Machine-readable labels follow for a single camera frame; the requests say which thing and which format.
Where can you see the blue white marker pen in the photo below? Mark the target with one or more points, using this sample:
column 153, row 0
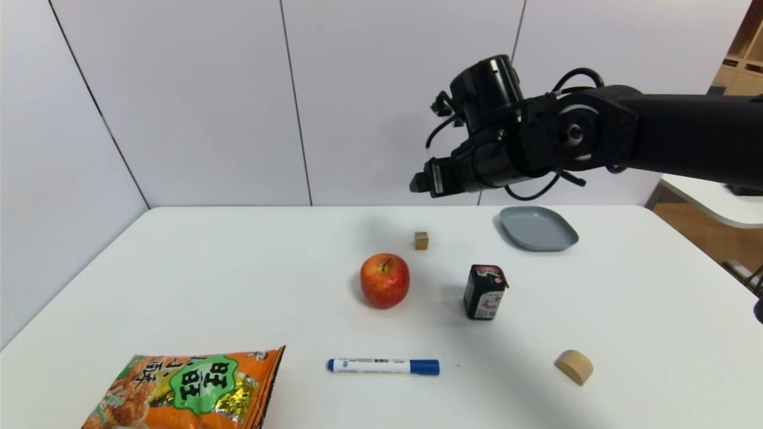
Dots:
column 381, row 365

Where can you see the grey square dish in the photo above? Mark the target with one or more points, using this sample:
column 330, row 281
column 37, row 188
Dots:
column 537, row 230

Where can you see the small wooden cube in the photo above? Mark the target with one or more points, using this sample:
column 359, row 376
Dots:
column 421, row 241

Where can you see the white side table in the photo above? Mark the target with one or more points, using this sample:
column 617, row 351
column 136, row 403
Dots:
column 715, row 205

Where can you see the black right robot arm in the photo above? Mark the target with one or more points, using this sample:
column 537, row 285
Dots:
column 685, row 134

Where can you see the orange snack bag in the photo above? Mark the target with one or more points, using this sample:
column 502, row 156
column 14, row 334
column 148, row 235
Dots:
column 191, row 390

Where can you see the wooden shelf cabinet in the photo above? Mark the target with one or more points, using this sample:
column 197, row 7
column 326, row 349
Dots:
column 748, row 47

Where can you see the black chair base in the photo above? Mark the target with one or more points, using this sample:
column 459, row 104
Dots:
column 742, row 271

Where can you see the black drink carton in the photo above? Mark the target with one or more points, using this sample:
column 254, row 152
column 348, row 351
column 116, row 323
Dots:
column 483, row 295

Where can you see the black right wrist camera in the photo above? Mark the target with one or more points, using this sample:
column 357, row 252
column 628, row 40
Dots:
column 430, row 177

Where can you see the half-round wooden block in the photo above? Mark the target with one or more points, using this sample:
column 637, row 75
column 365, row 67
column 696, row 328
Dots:
column 574, row 366

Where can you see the red apple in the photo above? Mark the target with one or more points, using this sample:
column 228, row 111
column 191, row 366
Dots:
column 385, row 283

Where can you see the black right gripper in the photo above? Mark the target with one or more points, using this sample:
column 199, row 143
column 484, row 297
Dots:
column 438, row 177

